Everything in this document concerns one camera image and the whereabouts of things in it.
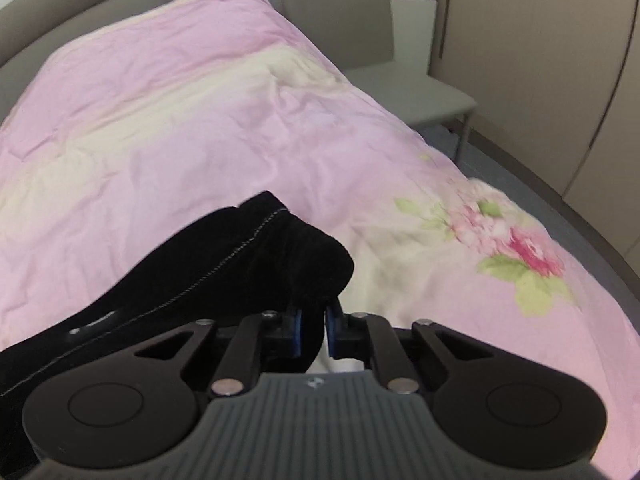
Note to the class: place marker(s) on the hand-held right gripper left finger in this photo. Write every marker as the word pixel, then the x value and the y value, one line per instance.
pixel 295 332

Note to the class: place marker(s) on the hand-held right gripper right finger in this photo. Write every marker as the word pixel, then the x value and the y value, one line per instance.
pixel 332 330

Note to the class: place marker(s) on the black pants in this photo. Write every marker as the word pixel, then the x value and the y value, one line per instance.
pixel 225 270

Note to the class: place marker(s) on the pink floral blanket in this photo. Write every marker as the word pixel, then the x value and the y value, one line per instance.
pixel 200 110

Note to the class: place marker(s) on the white wood-topped cabinet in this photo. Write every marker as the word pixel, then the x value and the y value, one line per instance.
pixel 415 35

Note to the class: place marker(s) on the grey chair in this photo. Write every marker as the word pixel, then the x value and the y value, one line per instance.
pixel 340 20

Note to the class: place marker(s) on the beige wardrobe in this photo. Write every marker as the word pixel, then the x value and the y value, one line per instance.
pixel 525 60

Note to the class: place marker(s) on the grey upholstered headboard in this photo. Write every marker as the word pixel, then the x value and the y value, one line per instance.
pixel 100 0

